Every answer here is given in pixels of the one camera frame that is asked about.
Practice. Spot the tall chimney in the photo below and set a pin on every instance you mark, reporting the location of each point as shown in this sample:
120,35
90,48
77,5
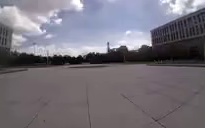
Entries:
108,46

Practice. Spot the grey paved plaza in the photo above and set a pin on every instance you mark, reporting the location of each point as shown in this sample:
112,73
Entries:
103,96

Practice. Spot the row of trees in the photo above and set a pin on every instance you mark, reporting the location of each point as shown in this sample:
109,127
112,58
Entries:
83,57

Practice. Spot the grey office building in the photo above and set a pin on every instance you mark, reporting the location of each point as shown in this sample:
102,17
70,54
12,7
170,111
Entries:
186,36

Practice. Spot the low raised bed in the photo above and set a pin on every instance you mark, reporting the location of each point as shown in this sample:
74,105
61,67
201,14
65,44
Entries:
88,66

